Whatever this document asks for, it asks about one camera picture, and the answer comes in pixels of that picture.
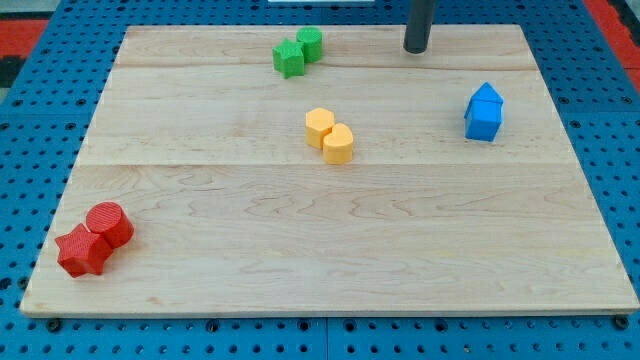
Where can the green star block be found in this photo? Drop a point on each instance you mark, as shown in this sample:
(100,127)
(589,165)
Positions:
(288,58)

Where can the red star block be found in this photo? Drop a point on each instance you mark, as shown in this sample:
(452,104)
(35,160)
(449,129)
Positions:
(82,252)

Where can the yellow heart block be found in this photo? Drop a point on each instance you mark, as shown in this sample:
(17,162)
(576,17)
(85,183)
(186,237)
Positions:
(338,145)

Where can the light wooden board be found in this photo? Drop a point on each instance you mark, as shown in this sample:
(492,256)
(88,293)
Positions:
(203,145)

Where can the yellow hexagon block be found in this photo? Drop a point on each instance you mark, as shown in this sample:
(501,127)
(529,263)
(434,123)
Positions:
(318,123)

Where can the green cylinder block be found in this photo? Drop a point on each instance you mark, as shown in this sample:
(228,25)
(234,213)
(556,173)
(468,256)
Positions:
(312,40)

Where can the blue cube block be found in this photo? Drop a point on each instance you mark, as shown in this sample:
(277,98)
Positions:
(483,120)

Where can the blue triangle block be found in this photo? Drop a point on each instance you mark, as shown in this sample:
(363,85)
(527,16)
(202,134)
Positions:
(487,94)

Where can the red cylinder block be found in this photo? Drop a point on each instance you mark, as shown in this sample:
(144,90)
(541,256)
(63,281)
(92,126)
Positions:
(109,220)

